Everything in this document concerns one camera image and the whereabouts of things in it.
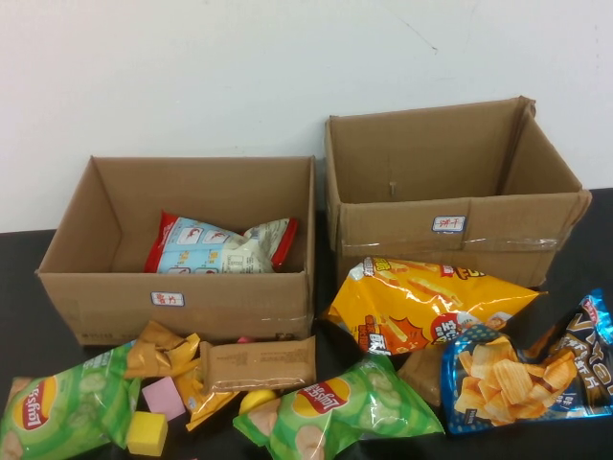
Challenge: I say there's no blue ridged chip bag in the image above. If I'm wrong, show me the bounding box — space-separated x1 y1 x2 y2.
440 287 613 436

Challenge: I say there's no brown wrapped biscuit packet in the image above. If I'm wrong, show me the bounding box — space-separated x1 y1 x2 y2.
198 334 318 395

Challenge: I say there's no pink foam block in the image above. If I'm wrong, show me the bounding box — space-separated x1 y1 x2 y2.
141 376 187 423

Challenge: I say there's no green Lay's chip bag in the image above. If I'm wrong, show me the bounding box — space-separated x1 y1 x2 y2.
0 340 143 460
232 354 445 460

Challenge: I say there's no orange yellow fries snack bag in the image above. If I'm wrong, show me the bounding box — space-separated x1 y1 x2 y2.
325 256 547 357

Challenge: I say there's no small brown snack packet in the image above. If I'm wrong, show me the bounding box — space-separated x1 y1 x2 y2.
396 349 444 408

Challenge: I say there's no yellow foam cube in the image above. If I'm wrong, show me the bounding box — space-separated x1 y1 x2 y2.
125 410 170 457

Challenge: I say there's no crumpled golden yellow snack bag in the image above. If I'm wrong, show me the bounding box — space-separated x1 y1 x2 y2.
123 319 240 432

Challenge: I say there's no wide low cardboard box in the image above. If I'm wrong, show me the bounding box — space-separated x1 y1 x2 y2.
35 155 317 347

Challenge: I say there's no yellow toy lemon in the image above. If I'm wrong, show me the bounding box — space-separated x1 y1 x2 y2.
238 388 279 416

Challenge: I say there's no tall taped cardboard box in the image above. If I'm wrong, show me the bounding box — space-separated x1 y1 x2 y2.
324 95 594 288

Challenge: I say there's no red white blue snack bag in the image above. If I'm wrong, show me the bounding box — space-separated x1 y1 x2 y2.
143 210 299 275

